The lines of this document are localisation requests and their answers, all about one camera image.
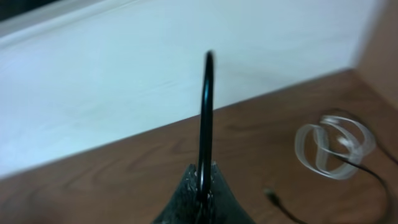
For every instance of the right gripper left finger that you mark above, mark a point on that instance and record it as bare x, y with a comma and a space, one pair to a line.
182, 208

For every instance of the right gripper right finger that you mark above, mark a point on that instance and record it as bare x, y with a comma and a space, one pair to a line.
223, 206

